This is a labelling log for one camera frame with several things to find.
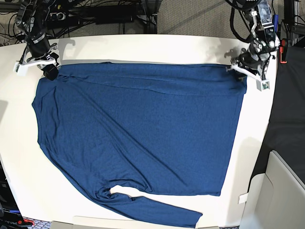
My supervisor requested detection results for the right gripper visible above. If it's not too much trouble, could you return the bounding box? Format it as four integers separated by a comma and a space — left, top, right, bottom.
25, 37, 59, 81

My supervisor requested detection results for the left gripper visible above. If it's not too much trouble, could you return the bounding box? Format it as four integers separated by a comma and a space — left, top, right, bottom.
235, 49, 271, 83

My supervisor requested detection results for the blue long-sleeve T-shirt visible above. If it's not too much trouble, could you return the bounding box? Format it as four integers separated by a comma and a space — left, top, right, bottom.
32, 62, 247, 228

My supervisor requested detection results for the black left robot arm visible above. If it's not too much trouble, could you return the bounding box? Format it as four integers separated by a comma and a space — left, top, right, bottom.
226, 0, 280, 83

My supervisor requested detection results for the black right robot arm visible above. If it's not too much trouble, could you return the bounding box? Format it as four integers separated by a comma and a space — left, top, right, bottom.
13, 0, 61, 81

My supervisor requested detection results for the red and black clamp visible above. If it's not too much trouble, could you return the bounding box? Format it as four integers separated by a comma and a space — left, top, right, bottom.
280, 38, 288, 64

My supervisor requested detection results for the black power strip bar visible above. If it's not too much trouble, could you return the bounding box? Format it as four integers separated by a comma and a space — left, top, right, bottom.
95, 16, 134, 24

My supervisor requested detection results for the white plastic bin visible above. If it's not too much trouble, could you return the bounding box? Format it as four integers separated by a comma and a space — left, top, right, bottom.
239, 151, 305, 229

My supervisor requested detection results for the grey cardboard box edge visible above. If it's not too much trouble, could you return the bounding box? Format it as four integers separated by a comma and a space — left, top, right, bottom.
50, 221, 73, 229

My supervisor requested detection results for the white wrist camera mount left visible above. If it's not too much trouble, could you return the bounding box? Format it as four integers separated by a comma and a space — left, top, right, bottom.
226, 63, 270, 92

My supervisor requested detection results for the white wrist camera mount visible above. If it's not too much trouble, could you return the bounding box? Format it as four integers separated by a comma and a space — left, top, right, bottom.
226, 63, 270, 92
13, 52, 60, 76

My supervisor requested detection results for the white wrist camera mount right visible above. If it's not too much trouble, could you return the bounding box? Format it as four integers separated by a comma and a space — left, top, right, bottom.
13, 52, 60, 76

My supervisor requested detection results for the blue handled tool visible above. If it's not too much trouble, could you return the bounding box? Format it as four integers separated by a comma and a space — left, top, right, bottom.
272, 14, 279, 32

